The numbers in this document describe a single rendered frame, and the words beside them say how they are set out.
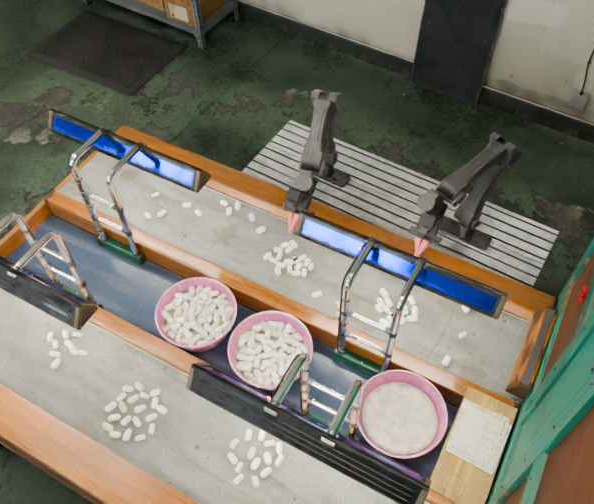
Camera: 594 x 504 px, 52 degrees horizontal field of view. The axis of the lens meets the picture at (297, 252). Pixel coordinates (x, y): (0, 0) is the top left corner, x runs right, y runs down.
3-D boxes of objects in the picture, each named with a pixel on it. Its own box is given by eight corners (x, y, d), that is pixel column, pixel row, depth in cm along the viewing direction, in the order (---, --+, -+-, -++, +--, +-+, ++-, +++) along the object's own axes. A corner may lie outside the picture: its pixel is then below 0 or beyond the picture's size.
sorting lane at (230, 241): (106, 148, 252) (104, 144, 250) (545, 332, 198) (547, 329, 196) (56, 196, 236) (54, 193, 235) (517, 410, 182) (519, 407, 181)
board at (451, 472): (467, 387, 182) (468, 385, 181) (517, 410, 178) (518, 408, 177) (426, 488, 165) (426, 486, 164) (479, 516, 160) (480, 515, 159)
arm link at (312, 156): (322, 170, 205) (339, 83, 208) (296, 166, 207) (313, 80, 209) (325, 178, 217) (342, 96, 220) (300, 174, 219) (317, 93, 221)
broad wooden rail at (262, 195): (132, 155, 269) (122, 123, 255) (542, 325, 215) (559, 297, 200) (115, 172, 263) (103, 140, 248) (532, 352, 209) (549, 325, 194)
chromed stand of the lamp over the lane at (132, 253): (130, 210, 238) (99, 122, 202) (172, 229, 232) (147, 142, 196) (99, 245, 228) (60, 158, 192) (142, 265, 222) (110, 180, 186)
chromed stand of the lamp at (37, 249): (60, 286, 217) (11, 203, 181) (104, 309, 211) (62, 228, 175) (22, 328, 207) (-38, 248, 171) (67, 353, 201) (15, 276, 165)
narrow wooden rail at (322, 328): (62, 208, 242) (52, 189, 233) (511, 418, 187) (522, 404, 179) (52, 217, 239) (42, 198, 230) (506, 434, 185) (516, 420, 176)
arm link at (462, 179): (455, 198, 190) (525, 138, 194) (435, 181, 194) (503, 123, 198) (455, 217, 201) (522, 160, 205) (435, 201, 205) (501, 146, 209)
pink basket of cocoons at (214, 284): (190, 281, 217) (185, 265, 210) (254, 311, 209) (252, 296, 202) (144, 339, 204) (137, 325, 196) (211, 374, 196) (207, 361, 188)
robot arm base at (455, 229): (490, 238, 217) (498, 225, 221) (438, 215, 224) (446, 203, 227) (485, 251, 224) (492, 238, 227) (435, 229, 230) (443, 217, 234)
